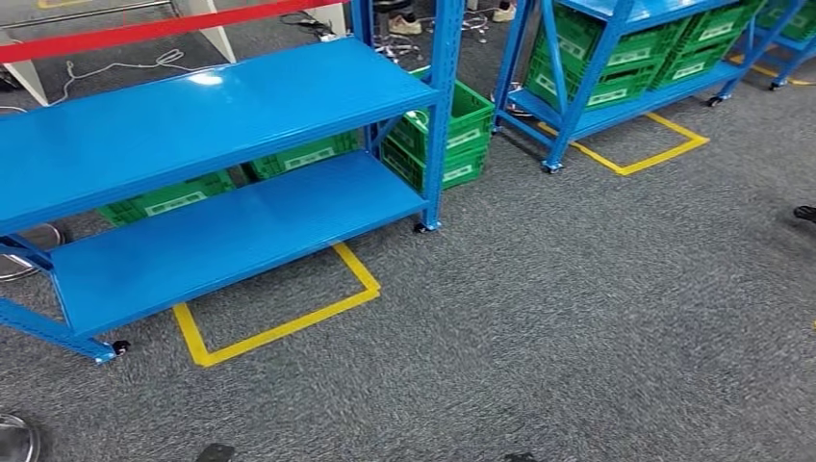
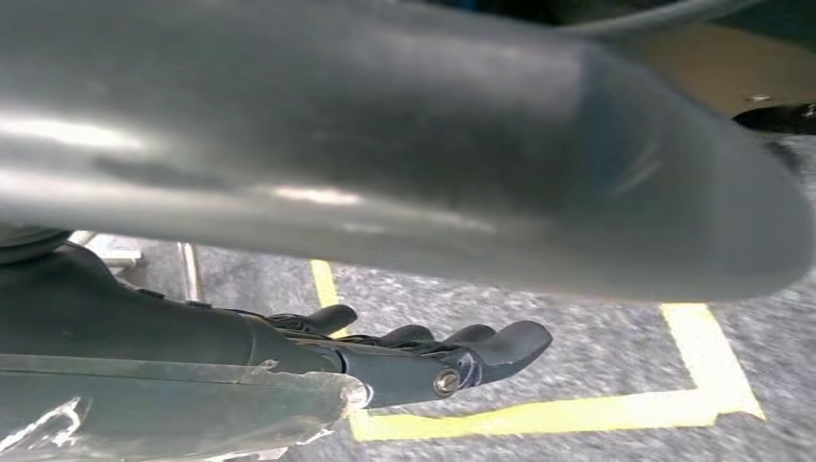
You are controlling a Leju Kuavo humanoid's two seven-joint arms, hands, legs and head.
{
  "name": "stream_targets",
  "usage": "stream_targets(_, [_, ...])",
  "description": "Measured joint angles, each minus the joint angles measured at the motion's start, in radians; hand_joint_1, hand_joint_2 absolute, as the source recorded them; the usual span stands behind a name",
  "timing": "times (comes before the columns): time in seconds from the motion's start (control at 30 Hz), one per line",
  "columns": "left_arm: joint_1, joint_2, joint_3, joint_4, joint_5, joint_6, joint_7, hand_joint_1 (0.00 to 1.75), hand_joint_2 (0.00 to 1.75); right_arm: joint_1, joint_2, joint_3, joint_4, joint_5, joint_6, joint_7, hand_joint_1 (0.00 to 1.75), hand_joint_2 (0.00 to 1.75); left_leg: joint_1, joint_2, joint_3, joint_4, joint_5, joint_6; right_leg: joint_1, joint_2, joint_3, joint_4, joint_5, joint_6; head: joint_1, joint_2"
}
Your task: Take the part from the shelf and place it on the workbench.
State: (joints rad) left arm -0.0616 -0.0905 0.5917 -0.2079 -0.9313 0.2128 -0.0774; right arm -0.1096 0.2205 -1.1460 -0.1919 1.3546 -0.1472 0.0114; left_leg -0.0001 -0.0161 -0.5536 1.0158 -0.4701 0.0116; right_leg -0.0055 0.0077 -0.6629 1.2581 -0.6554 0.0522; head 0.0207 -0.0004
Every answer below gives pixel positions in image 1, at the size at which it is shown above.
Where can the blue metal shelf rack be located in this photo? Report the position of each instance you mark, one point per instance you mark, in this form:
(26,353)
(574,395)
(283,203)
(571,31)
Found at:
(191,127)
(793,60)
(585,89)

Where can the white power strip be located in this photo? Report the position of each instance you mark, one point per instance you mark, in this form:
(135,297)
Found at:
(328,37)

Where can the stool with chrome base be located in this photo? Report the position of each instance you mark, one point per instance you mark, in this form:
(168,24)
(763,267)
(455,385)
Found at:
(475,25)

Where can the white desk leg panel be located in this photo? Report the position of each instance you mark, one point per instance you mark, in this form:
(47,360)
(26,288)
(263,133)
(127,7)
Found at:
(328,16)
(28,79)
(213,32)

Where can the black robot left foot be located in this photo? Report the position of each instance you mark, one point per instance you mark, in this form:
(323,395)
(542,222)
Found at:
(215,453)

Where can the red barrier belt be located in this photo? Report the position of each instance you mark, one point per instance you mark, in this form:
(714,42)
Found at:
(159,28)

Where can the steel desk crossbar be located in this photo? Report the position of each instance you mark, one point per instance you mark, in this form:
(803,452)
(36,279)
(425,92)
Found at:
(83,14)

